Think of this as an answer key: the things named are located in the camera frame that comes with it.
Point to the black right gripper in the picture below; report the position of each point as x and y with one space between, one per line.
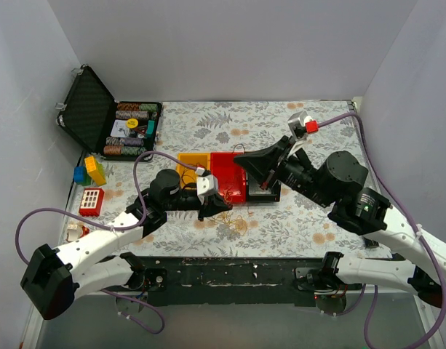
279 164

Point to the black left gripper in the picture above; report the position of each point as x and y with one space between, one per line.
205 204

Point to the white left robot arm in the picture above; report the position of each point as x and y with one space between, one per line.
138 220

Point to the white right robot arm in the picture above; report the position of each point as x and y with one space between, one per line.
339 184

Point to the red plastic bin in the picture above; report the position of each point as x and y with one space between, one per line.
232 181

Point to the black plastic bin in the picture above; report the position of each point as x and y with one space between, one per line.
255 194

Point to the yellow plastic bin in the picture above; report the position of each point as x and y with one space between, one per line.
188 176

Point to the yellow round chip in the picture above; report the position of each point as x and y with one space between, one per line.
132 123

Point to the red white toy block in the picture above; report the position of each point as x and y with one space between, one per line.
91 202

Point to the yellow toy brick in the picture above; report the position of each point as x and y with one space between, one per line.
95 170

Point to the black poker chip case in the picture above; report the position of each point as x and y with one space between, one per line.
97 121

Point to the blue toy brick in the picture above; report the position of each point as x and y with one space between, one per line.
80 175

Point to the small red white toy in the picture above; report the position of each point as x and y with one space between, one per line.
75 231

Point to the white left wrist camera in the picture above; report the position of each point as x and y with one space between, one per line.
206 186

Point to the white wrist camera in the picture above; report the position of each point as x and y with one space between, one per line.
206 186
301 126

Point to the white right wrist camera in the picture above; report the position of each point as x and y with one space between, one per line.
301 126

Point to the aluminium frame rail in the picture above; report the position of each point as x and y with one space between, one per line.
52 288

